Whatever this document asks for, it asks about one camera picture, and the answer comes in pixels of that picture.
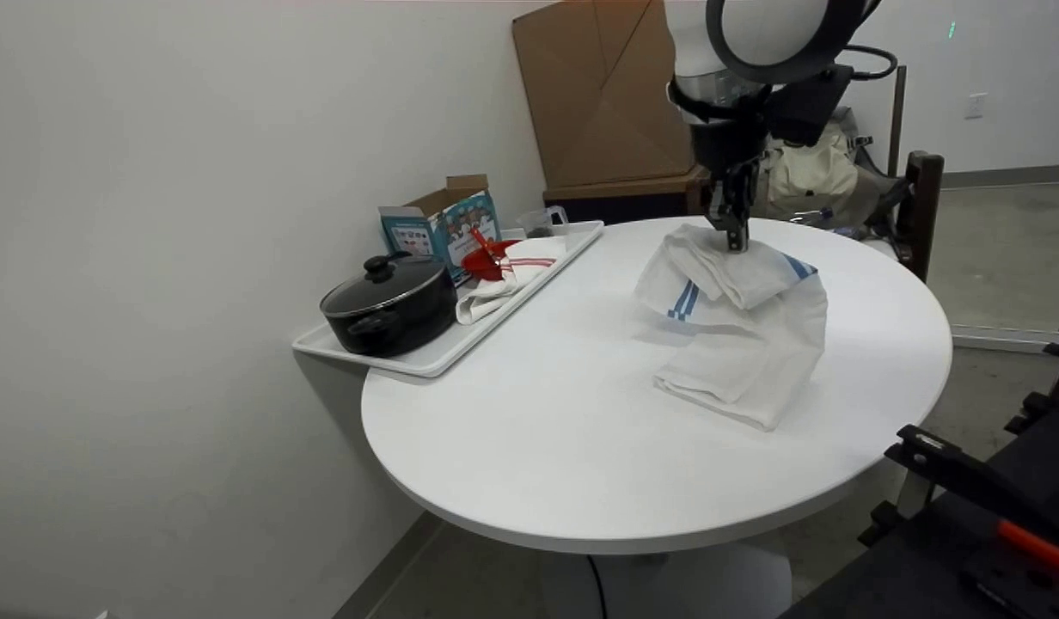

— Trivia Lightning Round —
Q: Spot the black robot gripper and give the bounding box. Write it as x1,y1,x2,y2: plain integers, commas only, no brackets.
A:
684,109,768,255

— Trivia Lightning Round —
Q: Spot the white towel with blue stripes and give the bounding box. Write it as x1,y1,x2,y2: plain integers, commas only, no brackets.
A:
633,218,833,438

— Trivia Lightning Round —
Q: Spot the white towel with red stripes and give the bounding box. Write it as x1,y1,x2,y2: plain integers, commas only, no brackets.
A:
450,232,571,329

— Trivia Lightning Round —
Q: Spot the clear plastic bag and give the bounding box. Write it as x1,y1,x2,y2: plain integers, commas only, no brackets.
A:
754,116,907,234

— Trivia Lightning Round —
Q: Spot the large brown cardboard box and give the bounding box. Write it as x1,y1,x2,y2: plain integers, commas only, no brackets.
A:
508,0,713,206

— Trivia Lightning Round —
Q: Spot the thin metal pole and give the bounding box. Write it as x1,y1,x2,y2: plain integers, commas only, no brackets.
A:
887,59,911,175

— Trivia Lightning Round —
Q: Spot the colourful printed cardboard box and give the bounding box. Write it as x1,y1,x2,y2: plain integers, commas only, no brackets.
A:
375,174,504,293

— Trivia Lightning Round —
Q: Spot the white rectangular tray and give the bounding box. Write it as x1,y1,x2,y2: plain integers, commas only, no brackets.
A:
288,214,607,382

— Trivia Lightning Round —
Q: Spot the black pot with lid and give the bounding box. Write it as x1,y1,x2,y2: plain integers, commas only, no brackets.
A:
316,249,461,360

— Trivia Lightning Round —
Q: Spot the black perforated breadboard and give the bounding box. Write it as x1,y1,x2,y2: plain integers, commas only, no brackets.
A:
778,389,1059,619

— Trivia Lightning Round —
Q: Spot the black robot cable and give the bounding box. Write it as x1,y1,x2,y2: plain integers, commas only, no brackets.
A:
835,39,899,85

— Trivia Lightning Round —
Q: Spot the black clamp with orange handle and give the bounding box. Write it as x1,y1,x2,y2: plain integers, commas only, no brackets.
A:
881,419,1059,586

